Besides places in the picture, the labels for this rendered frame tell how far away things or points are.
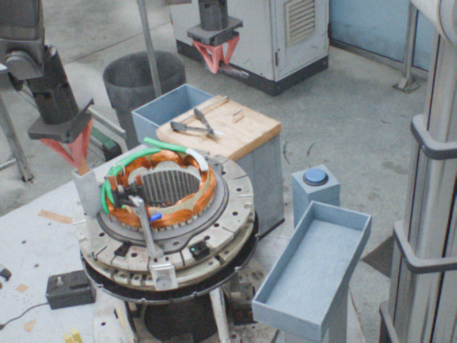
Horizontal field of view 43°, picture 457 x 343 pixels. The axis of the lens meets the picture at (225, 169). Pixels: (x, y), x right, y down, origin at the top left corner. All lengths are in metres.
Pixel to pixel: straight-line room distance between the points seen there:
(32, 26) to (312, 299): 0.56
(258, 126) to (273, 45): 2.11
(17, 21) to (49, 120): 0.20
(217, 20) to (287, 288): 0.53
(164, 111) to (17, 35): 0.70
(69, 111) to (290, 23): 2.56
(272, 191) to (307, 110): 2.03
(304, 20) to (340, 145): 0.82
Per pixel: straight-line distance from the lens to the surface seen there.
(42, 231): 1.55
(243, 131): 1.22
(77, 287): 1.30
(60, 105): 0.88
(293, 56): 3.47
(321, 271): 0.96
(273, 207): 1.35
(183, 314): 1.24
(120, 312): 1.10
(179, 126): 1.22
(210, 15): 1.15
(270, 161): 1.27
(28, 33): 0.77
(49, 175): 3.16
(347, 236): 1.02
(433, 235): 1.11
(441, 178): 1.02
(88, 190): 0.99
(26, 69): 0.81
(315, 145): 3.03
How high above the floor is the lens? 1.73
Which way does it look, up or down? 37 degrees down
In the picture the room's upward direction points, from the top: 7 degrees counter-clockwise
